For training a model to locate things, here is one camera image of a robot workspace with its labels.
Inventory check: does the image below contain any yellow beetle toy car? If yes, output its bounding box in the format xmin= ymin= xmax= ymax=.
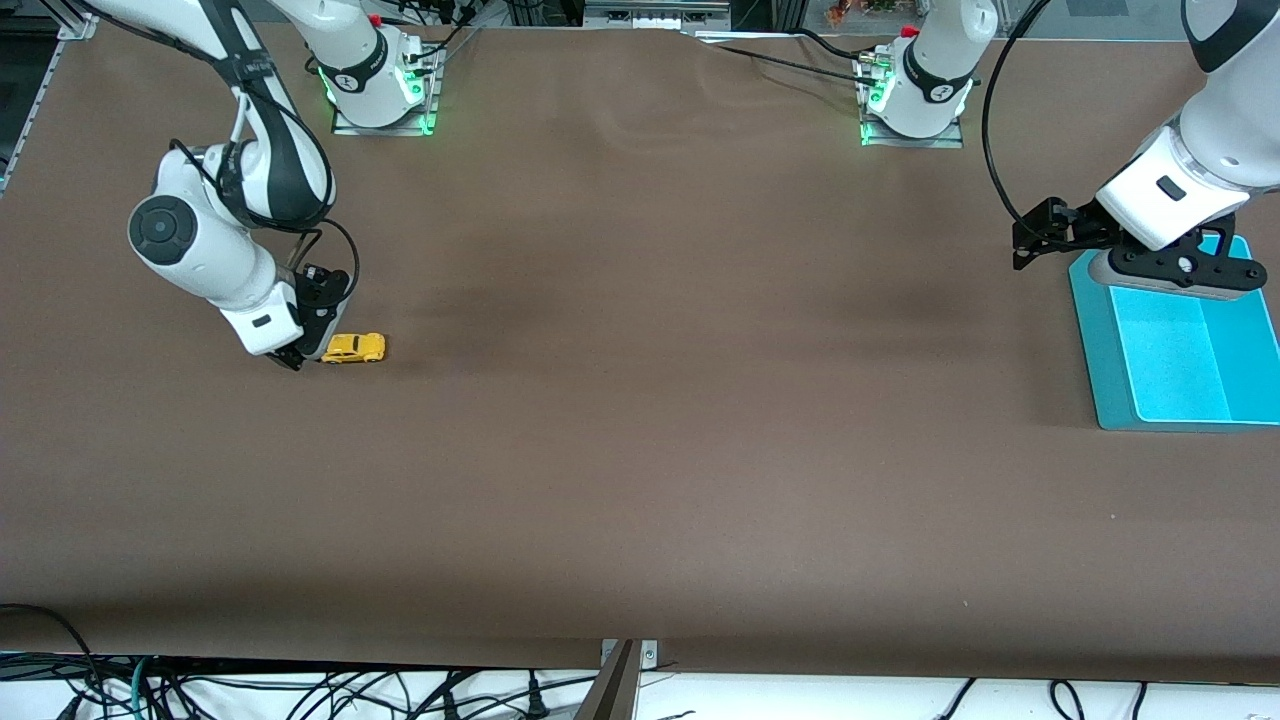
xmin=320 ymin=333 xmax=387 ymax=364

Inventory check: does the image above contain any teal plastic tray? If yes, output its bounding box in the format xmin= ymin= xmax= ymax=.
xmin=1068 ymin=235 xmax=1280 ymax=433

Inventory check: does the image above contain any grey background equipment box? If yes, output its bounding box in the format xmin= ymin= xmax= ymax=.
xmin=584 ymin=0 xmax=733 ymax=31

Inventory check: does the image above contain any dark table leg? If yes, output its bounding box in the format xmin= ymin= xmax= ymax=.
xmin=572 ymin=640 xmax=641 ymax=720

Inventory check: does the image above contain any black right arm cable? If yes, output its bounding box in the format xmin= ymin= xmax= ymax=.
xmin=168 ymin=138 xmax=360 ymax=301

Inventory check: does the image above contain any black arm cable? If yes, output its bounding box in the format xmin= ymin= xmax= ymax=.
xmin=982 ymin=0 xmax=1057 ymax=233
xmin=168 ymin=138 xmax=360 ymax=301

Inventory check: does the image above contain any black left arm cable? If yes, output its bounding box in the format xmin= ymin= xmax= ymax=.
xmin=982 ymin=0 xmax=1057 ymax=233

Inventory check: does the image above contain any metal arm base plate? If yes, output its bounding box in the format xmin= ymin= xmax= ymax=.
xmin=331 ymin=45 xmax=441 ymax=137
xmin=855 ymin=55 xmax=966 ymax=150

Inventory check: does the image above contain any short black base cable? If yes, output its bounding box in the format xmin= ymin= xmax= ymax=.
xmin=790 ymin=28 xmax=871 ymax=63

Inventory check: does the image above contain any black base cable bundle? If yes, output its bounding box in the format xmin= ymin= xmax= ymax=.
xmin=395 ymin=0 xmax=483 ymax=73

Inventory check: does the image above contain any long black base cable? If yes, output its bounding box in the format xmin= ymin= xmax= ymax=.
xmin=690 ymin=38 xmax=886 ymax=91

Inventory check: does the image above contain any black curved floor cable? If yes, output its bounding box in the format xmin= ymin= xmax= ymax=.
xmin=0 ymin=603 xmax=103 ymax=701

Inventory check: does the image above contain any aluminium frame profile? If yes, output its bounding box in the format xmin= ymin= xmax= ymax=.
xmin=0 ymin=0 xmax=99 ymax=196

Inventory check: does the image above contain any silver table bracket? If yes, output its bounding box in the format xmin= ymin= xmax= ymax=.
xmin=600 ymin=640 xmax=660 ymax=671

